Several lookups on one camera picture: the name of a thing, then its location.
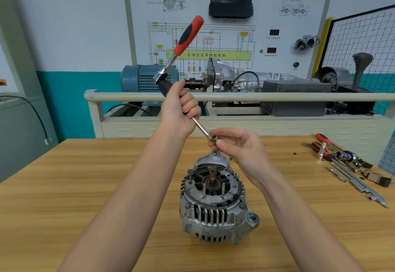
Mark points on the person's right hand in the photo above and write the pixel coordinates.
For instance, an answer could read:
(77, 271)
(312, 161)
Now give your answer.
(247, 154)

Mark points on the person's left hand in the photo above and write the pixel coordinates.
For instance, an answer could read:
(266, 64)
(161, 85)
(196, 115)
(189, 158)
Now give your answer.
(174, 108)

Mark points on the person's right thumb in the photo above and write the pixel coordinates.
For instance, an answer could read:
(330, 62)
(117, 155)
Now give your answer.
(230, 133)

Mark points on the person's left thumb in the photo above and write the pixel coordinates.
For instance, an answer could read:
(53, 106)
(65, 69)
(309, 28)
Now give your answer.
(179, 87)

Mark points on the silver extension bar black grip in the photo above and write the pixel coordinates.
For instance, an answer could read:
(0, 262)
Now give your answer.
(166, 87)

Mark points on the small silver socket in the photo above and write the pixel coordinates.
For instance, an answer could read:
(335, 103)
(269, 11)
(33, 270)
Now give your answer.
(213, 136)

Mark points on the red black ratchet wrench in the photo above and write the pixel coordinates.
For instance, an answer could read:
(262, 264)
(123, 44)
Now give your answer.
(185, 42)

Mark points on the person's right forearm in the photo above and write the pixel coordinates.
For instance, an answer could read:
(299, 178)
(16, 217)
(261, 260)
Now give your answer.
(296, 219)

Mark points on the person's left forearm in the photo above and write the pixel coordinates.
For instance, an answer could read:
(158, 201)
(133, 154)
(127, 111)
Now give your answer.
(132, 197)

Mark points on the rusty drive shaft coupling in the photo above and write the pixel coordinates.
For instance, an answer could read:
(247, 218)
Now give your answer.
(195, 84)

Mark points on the blue electric motor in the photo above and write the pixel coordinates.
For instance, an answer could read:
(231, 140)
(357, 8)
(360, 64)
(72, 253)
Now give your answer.
(139, 79)

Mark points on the silver automatic transmission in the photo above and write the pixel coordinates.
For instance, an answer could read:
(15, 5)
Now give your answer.
(247, 79)

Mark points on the silver car alternator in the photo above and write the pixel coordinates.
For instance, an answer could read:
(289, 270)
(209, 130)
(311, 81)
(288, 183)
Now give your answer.
(213, 201)

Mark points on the dark grey control box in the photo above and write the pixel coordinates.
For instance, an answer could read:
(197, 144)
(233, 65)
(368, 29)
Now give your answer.
(293, 102)

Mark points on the white wiring diagram training board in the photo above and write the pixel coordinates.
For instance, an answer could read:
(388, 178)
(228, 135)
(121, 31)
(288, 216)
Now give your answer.
(231, 34)

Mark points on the red digital display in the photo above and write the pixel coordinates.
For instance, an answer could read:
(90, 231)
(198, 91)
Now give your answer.
(271, 50)
(274, 32)

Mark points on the silver deep socket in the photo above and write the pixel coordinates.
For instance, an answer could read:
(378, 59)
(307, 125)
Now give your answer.
(322, 151)

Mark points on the red black screwdriver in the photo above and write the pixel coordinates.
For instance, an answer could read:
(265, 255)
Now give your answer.
(324, 139)

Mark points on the black round knob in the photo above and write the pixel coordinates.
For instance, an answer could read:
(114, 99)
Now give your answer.
(296, 65)

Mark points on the black instrument cluster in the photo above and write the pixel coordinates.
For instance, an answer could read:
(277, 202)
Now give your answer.
(230, 6)

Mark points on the short silver extension bar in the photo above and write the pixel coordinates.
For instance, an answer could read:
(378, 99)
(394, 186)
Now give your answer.
(337, 174)

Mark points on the silver throttle body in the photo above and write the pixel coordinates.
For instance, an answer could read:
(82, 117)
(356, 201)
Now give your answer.
(305, 42)

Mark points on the chrome ratchet head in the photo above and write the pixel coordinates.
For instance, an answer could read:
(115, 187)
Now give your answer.
(347, 156)

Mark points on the black brake unit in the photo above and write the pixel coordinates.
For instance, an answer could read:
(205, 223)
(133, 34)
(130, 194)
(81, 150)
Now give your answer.
(351, 99)

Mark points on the long silver bar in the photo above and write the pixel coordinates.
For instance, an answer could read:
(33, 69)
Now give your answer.
(361, 185)

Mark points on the grey gear shift lever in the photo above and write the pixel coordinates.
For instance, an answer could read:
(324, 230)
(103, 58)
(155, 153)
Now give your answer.
(361, 65)

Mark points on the small brown brush holder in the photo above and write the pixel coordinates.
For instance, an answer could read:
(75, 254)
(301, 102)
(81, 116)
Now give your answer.
(378, 178)

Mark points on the grey green cabinet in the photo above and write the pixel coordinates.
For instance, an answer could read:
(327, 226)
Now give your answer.
(18, 126)

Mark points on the beige training stand frame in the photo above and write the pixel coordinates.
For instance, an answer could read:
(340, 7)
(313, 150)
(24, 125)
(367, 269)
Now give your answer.
(277, 126)

